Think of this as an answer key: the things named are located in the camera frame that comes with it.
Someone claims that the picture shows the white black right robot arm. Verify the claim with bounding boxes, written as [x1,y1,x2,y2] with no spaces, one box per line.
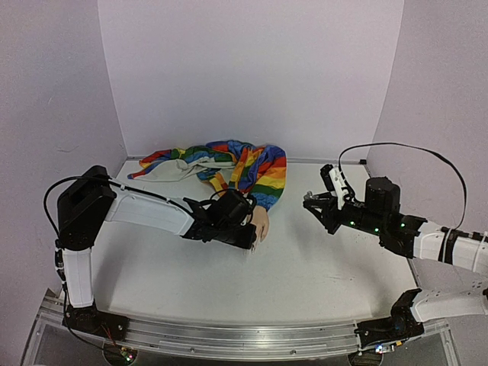
[303,169,487,352]

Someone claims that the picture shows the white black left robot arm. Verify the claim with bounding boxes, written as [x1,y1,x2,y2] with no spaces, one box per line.
[48,165,257,341]

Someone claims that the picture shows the mannequin hand with nails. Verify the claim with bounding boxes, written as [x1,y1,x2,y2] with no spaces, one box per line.
[247,205,270,244]

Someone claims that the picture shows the rainbow striped jacket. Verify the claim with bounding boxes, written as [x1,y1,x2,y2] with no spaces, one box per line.
[127,140,287,210]

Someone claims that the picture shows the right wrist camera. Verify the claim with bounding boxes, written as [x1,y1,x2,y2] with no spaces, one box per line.
[320,164,355,210]

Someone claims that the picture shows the black cable loop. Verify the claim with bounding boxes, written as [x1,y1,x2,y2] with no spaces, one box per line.
[337,142,468,232]

